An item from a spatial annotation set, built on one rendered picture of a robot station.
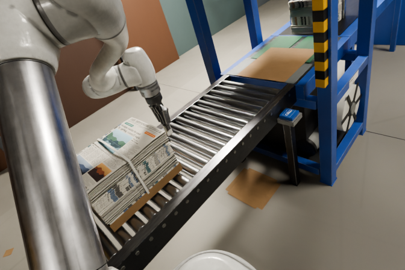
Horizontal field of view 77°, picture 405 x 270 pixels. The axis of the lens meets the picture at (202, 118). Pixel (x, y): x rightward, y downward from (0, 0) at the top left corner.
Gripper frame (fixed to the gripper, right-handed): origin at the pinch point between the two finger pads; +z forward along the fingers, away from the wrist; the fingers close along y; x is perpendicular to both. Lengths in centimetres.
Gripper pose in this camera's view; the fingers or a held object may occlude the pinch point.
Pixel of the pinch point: (167, 128)
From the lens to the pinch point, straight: 126.3
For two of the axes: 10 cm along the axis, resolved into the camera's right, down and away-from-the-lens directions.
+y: 7.0, 2.3, -6.8
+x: 6.6, -5.6, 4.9
